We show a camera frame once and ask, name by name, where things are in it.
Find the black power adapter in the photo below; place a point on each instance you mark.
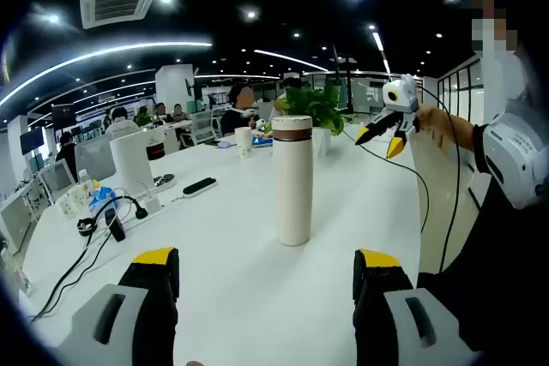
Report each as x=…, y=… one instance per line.
x=115, y=224

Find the white worn chest device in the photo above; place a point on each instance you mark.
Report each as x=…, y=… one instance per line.
x=514, y=156

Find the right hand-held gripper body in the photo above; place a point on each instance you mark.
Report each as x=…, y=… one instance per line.
x=403, y=98

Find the ceiling air conditioner vent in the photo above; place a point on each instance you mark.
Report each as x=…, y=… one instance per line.
x=120, y=4

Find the stack of paper cups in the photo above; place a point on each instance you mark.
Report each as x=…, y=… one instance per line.
x=243, y=143

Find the cream cup lid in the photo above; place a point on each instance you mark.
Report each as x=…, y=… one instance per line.
x=291, y=122

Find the white charger cube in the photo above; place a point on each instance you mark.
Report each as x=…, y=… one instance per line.
x=152, y=205

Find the mesh office chair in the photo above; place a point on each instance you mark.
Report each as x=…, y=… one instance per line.
x=206, y=126

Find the curved ceiling light strip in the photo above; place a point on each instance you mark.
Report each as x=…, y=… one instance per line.
x=141, y=47

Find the long white power strip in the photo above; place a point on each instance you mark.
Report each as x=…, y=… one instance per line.
x=167, y=207

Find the blue snack packet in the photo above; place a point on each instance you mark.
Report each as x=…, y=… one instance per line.
x=262, y=141

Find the person's left hand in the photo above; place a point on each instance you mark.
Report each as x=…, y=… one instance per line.
x=194, y=363

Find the patterned small box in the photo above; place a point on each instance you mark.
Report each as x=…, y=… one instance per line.
x=70, y=206

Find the cream water cup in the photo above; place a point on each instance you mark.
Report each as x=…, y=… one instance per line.
x=293, y=190

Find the white table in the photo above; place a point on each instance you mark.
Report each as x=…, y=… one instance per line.
x=240, y=297

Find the small purple pouch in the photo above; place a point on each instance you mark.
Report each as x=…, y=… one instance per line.
x=225, y=144

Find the operator in black shirt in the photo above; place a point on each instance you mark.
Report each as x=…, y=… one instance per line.
x=493, y=263

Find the person's right hand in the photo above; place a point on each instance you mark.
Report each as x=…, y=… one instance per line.
x=431, y=124

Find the small black wall monitor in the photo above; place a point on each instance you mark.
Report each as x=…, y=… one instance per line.
x=189, y=85

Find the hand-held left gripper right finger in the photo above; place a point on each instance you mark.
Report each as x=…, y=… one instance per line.
x=386, y=323

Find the black plug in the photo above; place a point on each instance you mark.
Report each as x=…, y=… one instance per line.
x=140, y=213

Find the black white power strip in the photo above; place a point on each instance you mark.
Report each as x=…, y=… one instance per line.
x=199, y=187

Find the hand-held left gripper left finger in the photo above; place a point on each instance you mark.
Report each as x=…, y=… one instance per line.
x=128, y=323

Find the white desktop machine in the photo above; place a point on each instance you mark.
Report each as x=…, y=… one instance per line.
x=133, y=156

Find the potted green plant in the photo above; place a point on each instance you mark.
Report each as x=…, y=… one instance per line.
x=317, y=104

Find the blue tissue packet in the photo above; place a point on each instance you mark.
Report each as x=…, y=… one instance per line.
x=100, y=195

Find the plastic water bottle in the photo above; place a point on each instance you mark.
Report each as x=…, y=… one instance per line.
x=85, y=181

